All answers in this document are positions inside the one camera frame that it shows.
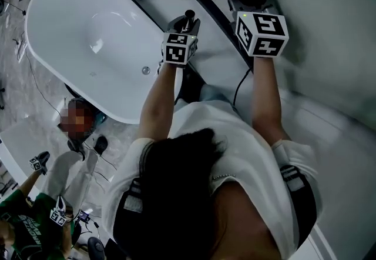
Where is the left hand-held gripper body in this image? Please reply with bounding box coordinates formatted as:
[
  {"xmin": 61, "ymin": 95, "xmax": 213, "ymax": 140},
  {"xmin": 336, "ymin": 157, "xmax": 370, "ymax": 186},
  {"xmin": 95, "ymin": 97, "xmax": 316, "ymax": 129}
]
[{"xmin": 162, "ymin": 16, "xmax": 201, "ymax": 65}]

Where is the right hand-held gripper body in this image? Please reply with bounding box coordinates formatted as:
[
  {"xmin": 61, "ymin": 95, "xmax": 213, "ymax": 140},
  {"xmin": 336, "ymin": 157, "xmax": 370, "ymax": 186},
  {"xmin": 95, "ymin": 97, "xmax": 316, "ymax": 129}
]
[{"xmin": 227, "ymin": 0, "xmax": 290, "ymax": 57}]

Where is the person's left forearm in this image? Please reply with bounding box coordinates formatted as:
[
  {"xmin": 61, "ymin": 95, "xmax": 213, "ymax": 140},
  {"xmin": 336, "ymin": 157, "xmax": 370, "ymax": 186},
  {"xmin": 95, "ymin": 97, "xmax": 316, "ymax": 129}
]
[{"xmin": 136, "ymin": 61, "xmax": 185, "ymax": 142}]

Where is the person's right forearm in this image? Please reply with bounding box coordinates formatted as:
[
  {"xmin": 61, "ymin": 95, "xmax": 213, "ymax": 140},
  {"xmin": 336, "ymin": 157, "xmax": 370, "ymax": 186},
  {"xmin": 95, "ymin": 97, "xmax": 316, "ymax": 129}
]
[{"xmin": 249, "ymin": 55, "xmax": 292, "ymax": 148}]

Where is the white bathtub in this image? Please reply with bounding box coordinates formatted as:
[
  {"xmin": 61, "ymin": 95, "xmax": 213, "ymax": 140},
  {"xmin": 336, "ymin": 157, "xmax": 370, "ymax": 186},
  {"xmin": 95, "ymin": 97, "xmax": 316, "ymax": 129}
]
[{"xmin": 25, "ymin": 0, "xmax": 189, "ymax": 125}]

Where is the person's white shirt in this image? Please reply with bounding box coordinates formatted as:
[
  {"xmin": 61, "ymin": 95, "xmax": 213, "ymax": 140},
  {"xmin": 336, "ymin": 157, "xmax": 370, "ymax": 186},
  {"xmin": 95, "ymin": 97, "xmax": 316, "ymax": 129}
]
[{"xmin": 101, "ymin": 99, "xmax": 321, "ymax": 260}]

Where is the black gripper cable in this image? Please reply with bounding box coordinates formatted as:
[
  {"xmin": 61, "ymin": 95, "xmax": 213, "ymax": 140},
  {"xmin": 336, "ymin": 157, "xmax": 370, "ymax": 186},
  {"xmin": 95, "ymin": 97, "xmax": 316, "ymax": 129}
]
[{"xmin": 233, "ymin": 68, "xmax": 254, "ymax": 107}]

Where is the black floor cable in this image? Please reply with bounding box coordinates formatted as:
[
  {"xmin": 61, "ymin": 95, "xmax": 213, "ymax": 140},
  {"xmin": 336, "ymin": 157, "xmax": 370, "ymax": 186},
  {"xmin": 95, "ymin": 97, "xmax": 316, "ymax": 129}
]
[{"xmin": 11, "ymin": 31, "xmax": 74, "ymax": 108}]

